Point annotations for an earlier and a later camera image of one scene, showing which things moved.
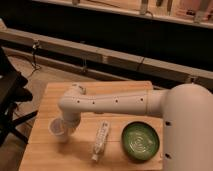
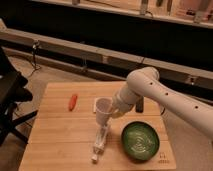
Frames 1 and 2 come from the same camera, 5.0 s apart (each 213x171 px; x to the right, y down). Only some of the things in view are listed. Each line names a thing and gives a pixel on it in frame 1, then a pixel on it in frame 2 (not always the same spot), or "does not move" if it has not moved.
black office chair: [13, 120] does not move
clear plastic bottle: [101, 140] does not move
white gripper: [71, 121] to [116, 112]
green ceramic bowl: [140, 141] does not move
